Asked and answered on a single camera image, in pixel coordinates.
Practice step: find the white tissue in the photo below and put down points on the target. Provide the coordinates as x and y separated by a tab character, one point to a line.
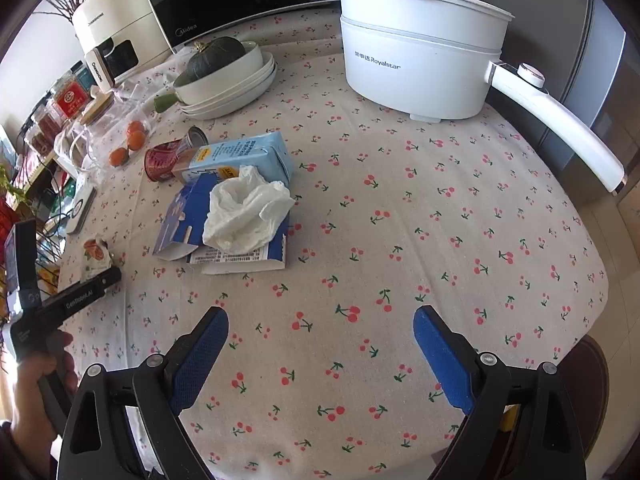
240	215

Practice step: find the glass jar with wooden lid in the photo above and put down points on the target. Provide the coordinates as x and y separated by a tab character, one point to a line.
97	105

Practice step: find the cherry print tablecloth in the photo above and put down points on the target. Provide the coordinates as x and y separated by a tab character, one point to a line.
400	240

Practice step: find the brown plastic bin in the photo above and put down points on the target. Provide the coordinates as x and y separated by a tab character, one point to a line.
595	375

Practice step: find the blue white carton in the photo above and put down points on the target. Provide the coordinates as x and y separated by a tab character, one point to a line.
182	215

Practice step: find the white ceramic bowl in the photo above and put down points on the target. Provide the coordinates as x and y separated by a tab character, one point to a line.
235	85

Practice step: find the dark green pumpkin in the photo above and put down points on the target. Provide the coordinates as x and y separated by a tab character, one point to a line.
215	57

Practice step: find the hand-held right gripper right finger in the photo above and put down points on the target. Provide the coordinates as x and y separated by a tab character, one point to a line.
445	360

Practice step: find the small green dish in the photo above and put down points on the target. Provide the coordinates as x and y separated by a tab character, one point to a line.
164	103

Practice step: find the grey refrigerator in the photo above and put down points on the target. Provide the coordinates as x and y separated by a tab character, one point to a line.
605	85

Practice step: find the light blue milk carton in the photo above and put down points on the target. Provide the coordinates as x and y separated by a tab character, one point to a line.
240	152

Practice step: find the small peach print wrapper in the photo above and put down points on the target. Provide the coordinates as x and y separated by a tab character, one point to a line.
95	252

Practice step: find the spice jar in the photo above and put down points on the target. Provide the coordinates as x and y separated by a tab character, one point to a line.
46	121

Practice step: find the cream air fryer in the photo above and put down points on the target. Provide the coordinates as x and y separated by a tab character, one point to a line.
115	15

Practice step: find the dry branches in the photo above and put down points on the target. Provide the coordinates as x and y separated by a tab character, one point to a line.
65	7

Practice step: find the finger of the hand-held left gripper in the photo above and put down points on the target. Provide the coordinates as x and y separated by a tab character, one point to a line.
22	260
80	297

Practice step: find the white flat device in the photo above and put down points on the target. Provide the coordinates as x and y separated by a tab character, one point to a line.
80	210

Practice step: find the small orange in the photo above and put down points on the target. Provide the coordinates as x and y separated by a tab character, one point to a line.
119	156
136	127
136	141

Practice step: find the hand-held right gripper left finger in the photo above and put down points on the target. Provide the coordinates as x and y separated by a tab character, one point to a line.
197	365

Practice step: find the person's left forearm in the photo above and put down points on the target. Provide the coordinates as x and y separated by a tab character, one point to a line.
20	460

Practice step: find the red label jar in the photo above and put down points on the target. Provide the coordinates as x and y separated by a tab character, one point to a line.
70	97

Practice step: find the person's left hand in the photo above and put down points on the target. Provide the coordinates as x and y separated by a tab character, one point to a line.
25	410

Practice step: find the red drink can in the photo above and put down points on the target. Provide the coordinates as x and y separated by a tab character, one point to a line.
162	157

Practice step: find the white electric cooking pot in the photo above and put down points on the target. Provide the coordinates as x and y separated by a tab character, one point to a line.
415	60

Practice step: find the green plant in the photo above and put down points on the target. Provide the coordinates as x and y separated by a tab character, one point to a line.
12	187

